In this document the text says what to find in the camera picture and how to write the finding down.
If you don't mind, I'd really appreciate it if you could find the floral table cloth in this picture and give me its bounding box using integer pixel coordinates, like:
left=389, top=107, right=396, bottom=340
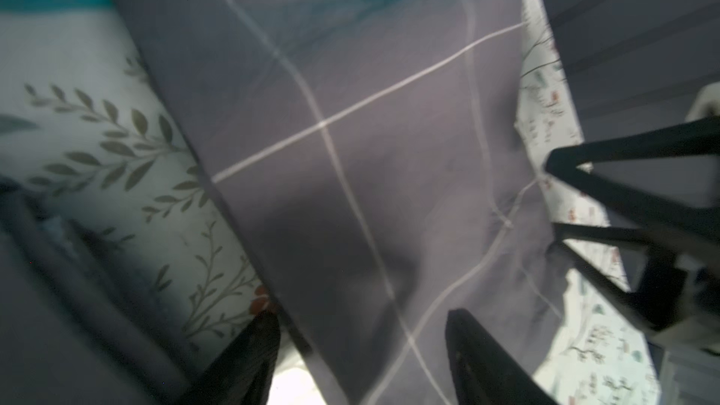
left=1, top=0, right=660, bottom=404

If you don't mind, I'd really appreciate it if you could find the plain grey pillowcase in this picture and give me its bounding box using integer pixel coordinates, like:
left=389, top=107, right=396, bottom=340
left=1, top=179, right=199, bottom=404

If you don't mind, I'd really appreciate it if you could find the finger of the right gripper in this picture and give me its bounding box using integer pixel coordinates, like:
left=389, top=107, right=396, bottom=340
left=545, top=116, right=719, bottom=248
left=553, top=223, right=669, bottom=329

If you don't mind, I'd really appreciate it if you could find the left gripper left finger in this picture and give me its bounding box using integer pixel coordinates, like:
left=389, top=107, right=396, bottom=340
left=177, top=310, right=281, bottom=405

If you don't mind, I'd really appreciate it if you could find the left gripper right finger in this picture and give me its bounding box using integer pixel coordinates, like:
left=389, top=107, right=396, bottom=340
left=444, top=309, right=555, bottom=405

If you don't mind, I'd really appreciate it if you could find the dark grey checked pillowcase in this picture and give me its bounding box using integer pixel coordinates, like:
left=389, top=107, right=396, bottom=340
left=112, top=0, right=567, bottom=404

